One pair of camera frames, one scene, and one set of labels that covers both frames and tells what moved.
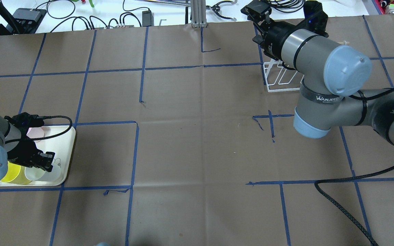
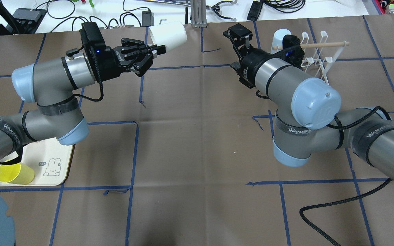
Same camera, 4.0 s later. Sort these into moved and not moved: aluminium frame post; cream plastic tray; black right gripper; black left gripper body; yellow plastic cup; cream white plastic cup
Moved: black left gripper body; black right gripper; cream white plastic cup
Not moved: yellow plastic cup; aluminium frame post; cream plastic tray
